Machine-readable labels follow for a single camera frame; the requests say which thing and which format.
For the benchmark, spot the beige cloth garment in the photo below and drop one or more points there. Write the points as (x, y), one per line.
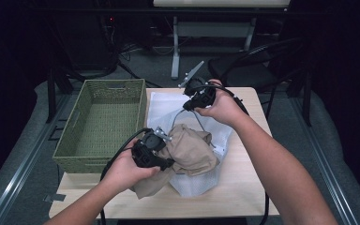
(190, 150)

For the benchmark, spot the dark equipment with red light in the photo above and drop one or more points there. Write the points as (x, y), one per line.
(87, 40)

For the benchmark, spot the person's left hand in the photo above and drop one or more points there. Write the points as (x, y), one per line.
(122, 172)

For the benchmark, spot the white mesh laundry bag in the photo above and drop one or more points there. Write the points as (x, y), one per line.
(197, 186)

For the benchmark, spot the green woven basket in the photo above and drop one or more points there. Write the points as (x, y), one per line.
(106, 125)

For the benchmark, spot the grey metal bracket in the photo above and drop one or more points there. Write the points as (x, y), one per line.
(54, 197)

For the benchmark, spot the black chair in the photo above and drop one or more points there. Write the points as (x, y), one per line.
(247, 72)

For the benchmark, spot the black metal stand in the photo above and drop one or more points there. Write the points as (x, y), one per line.
(51, 93)
(307, 103)

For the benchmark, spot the person's right hand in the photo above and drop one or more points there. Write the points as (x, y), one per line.
(225, 109)

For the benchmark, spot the white desk with metal legs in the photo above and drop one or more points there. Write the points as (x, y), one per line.
(175, 62)

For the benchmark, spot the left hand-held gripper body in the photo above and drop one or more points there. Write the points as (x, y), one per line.
(147, 150)

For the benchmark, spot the aluminium floor rail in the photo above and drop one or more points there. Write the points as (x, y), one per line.
(324, 168)
(24, 168)

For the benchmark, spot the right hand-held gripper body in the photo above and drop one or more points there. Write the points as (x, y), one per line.
(201, 92)

